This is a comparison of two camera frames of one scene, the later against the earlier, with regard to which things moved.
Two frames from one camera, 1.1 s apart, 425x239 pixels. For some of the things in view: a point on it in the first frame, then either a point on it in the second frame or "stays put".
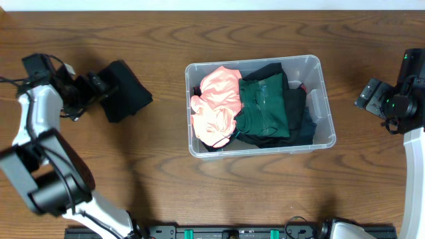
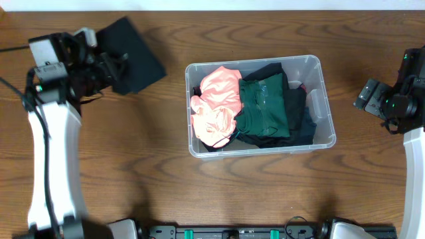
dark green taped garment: (264, 107) stays put
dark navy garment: (307, 133) stays put
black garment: (131, 96) -> (120, 38)
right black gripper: (378, 105) stays put
